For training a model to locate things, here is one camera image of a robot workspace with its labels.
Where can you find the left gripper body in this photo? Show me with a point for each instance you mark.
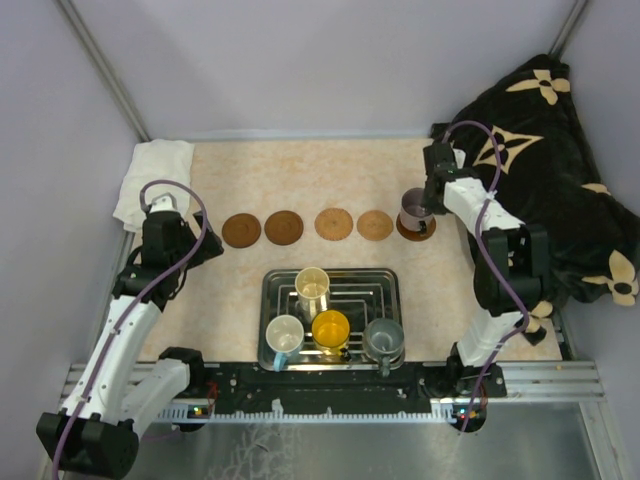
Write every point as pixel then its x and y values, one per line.
pixel 209 248

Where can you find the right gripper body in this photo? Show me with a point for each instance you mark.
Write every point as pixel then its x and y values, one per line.
pixel 432 203

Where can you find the purple translucent cup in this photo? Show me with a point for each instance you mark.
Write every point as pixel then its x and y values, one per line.
pixel 414 217

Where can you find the dark wooden coaster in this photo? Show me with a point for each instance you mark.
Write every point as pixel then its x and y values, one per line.
pixel 415 236
pixel 284 227
pixel 241 230

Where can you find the woven rattan coaster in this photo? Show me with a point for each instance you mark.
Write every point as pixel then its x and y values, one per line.
pixel 375 225
pixel 333 224

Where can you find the yellow cup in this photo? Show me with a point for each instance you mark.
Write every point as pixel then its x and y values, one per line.
pixel 331 332

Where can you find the grey mug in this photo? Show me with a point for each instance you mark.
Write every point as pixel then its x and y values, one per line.
pixel 383 343

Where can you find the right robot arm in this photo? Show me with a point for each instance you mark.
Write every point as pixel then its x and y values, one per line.
pixel 511 268

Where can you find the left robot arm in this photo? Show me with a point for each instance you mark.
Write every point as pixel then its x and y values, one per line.
pixel 97 430

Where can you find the cream tall cup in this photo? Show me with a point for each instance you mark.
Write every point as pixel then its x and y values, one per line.
pixel 312 285

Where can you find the white folded cloth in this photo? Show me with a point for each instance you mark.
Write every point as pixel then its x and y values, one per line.
pixel 155 160

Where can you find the black floral blanket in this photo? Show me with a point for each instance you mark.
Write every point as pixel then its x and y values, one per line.
pixel 524 132

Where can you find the metal tray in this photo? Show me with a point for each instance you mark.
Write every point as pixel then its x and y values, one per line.
pixel 361 294

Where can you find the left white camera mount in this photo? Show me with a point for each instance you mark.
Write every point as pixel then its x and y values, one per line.
pixel 162 203

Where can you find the white mug blue handle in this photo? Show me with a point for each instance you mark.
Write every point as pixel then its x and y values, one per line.
pixel 285 336

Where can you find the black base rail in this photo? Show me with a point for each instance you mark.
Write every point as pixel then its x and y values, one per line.
pixel 232 387

